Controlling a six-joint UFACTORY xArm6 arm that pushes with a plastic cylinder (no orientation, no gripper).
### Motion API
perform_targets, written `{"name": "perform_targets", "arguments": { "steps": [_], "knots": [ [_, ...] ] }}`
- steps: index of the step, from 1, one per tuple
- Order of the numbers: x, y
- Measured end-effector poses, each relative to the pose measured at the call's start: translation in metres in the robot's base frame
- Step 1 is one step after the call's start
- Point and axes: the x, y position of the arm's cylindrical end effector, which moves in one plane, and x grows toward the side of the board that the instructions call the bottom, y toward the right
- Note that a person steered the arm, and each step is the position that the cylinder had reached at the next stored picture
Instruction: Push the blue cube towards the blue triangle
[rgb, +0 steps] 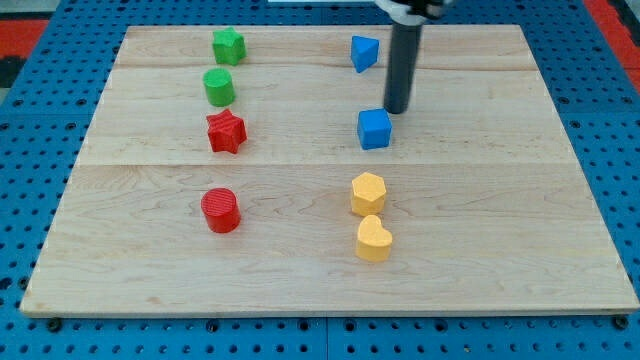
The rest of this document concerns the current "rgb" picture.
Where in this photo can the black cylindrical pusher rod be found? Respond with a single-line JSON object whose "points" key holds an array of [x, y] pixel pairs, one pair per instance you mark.
{"points": [[402, 59]]}

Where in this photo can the blue cube block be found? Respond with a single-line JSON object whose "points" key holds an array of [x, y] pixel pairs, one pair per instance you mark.
{"points": [[374, 129]]}

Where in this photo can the blue triangle block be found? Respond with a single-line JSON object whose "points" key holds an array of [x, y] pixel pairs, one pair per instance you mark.
{"points": [[364, 52]]}

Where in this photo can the yellow hexagon block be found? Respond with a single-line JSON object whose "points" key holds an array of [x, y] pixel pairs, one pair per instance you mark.
{"points": [[368, 194]]}

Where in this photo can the green star block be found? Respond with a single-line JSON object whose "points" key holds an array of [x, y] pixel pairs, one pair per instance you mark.
{"points": [[228, 46]]}

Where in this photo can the wooden board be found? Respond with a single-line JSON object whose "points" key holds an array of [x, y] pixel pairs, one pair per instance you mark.
{"points": [[490, 212]]}

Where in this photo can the green cylinder block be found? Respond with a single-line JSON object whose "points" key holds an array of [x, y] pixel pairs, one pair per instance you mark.
{"points": [[218, 85]]}

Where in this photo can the red star block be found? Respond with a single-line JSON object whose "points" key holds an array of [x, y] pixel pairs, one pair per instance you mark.
{"points": [[226, 131]]}

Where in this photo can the yellow heart block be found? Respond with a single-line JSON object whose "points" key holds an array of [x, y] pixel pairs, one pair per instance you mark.
{"points": [[373, 240]]}

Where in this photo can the red cylinder block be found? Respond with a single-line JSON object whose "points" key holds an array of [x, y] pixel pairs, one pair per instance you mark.
{"points": [[220, 209]]}

